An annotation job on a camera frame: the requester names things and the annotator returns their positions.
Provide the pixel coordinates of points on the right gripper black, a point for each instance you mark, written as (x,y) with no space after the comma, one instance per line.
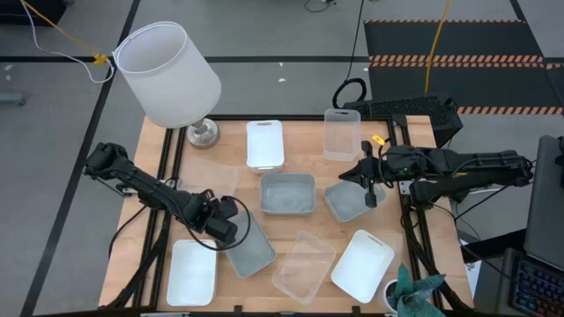
(388,165)

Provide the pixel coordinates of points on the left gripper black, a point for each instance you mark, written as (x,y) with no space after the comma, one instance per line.
(211,209)

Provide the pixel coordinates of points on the gray plastic basket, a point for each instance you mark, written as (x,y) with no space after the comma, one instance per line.
(348,202)
(287,196)
(253,251)

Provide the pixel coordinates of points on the white plastic basket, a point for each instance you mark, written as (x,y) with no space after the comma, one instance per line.
(361,266)
(191,273)
(264,145)

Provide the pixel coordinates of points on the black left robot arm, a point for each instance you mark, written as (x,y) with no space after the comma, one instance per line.
(150,189)

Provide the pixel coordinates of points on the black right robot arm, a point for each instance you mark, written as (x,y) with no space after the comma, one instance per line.
(484,160)

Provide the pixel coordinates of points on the white plant pot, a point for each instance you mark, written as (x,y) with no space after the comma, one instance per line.
(388,295)

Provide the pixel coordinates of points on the teal cloth in cup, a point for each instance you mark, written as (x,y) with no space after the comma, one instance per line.
(414,290)

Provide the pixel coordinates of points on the white shade table lamp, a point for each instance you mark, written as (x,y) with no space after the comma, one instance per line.
(169,75)

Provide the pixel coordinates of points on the black hazard-striped floor mat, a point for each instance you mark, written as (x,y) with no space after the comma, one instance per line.
(449,39)

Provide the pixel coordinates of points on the gray laptop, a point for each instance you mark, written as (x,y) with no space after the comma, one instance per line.
(546,198)

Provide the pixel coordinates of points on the backlit black keyboard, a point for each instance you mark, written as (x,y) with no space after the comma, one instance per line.
(539,290)

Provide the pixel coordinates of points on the small gray floor object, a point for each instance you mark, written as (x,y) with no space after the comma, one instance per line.
(11,98)

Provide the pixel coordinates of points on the black box on floor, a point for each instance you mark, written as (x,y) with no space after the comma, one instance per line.
(26,11)

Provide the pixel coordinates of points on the black aluminium table frame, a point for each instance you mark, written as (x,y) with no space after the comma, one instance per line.
(299,117)

